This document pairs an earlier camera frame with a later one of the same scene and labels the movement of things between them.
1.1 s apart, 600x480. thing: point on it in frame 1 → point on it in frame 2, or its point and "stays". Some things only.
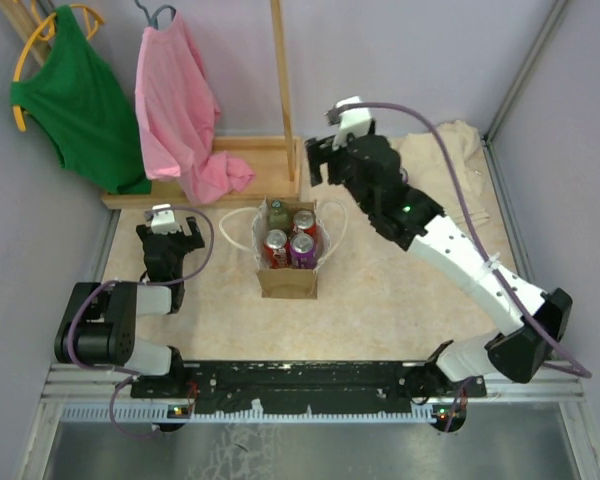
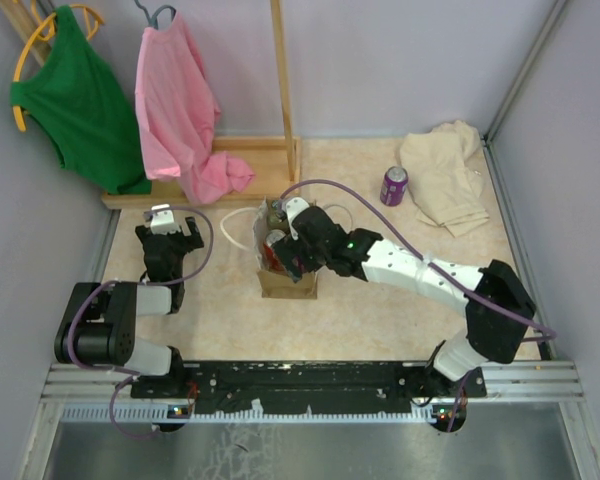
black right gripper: x=314 y=151 → x=288 y=249
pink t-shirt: x=176 y=111 stays
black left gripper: x=192 y=241 stays
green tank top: x=79 y=99 stays
